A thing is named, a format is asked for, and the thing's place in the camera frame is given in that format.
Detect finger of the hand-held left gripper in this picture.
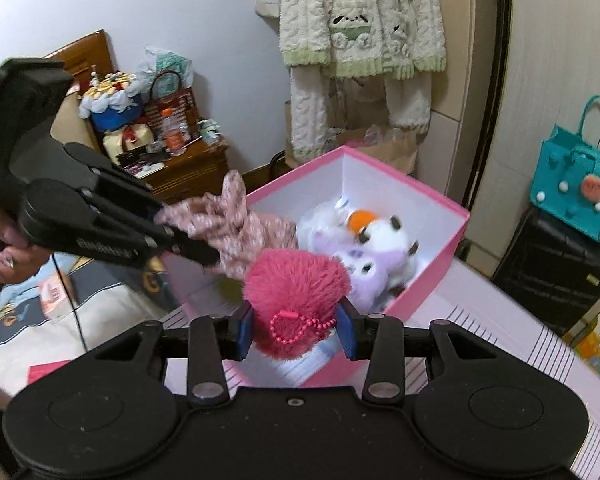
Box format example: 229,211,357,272
75,142,168,226
75,210,222,267

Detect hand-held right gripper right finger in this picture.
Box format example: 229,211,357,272
336,296,501,406

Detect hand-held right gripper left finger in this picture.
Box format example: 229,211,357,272
95,305,256,407

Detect purple plush toy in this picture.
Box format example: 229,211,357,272
330,247,416,313

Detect pink fluffy ball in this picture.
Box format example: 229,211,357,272
244,249,353,358

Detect white plush dog toy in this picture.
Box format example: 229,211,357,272
350,210,421,281

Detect pink floral cloth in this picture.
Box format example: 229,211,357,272
155,170,298,281

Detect clear plastic bag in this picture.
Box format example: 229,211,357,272
296,197,353,251

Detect orange ball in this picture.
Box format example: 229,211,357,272
347,208,378,233

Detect pink cardboard box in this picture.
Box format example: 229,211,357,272
157,145,471,388

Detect person's left hand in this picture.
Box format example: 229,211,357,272
0,204,53,283

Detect cream gift box with ribbon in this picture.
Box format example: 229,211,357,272
102,122,156,163

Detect printed blanket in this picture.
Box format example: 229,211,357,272
0,252,181,391

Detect orange white packet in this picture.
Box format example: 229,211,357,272
39,276,75,320

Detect orange label bottle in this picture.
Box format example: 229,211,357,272
159,107,187,157

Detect blue wrapped flower bouquet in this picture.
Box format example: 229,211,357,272
78,71,146,133

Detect wooden headboard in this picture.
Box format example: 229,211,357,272
42,30,118,156

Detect brown woven basket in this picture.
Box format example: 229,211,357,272
147,71,199,137

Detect striped tablecloth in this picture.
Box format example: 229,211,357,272
165,255,600,461

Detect plastic bag with green pack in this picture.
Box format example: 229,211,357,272
137,45,194,92

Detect red envelope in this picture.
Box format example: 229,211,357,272
26,359,76,386

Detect brown paper bag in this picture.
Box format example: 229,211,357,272
284,127,418,176

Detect white fleece pajama pants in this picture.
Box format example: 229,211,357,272
286,65,433,163

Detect crushed clear plastic bottle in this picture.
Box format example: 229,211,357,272
362,124,413,147

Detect black suitcase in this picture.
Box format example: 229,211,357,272
490,205,600,338

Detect teal tote bag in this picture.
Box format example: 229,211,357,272
529,95,600,246

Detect white green fleece pajama jacket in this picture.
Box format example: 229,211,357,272
279,0,448,81

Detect beige wardrobe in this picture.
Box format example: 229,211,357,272
430,0,600,281

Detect black cable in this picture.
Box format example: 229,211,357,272
50,252,88,358

